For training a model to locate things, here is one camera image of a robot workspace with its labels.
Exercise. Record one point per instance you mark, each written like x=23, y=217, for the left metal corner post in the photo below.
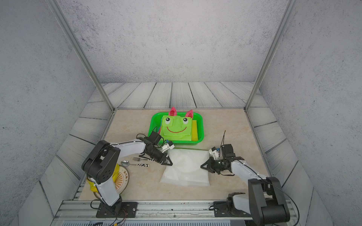
x=57, y=12

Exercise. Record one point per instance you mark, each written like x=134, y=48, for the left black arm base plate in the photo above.
x=119, y=210

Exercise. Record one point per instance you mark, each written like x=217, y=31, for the yellow bananas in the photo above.
x=93, y=188

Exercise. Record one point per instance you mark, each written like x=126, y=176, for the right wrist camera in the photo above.
x=227, y=151

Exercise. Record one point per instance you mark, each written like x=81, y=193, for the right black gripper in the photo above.
x=210, y=166

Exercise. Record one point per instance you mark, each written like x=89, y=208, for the spoon with zebra handle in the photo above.
x=127, y=163

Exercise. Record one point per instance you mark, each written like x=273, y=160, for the fork with zebra handle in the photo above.
x=139, y=159

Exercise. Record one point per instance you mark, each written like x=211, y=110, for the green frog raincoat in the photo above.
x=178, y=138

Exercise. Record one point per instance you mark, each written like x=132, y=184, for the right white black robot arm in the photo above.
x=265, y=200

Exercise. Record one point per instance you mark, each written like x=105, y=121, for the pink bunny raincoat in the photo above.
x=172, y=112

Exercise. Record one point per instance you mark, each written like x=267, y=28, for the white raincoat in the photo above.
x=186, y=168

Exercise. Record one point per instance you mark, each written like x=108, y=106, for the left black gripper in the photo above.
x=163, y=159

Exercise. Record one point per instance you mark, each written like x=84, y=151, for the round patterned plate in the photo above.
x=121, y=181

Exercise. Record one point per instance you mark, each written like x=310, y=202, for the metal corner post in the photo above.
x=271, y=52
x=57, y=12

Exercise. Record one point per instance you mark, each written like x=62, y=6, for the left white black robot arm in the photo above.
x=101, y=162

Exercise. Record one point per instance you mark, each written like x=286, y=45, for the aluminium front rail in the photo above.
x=87, y=213

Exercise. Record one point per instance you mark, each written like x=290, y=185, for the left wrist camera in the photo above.
x=154, y=138

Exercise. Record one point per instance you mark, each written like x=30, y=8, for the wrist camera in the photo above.
x=154, y=138
x=227, y=151

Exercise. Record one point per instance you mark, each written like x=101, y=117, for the yellow raincoat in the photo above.
x=194, y=131

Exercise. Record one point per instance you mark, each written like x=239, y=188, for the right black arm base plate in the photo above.
x=236, y=206

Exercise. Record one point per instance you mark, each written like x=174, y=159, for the right metal corner post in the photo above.
x=271, y=52

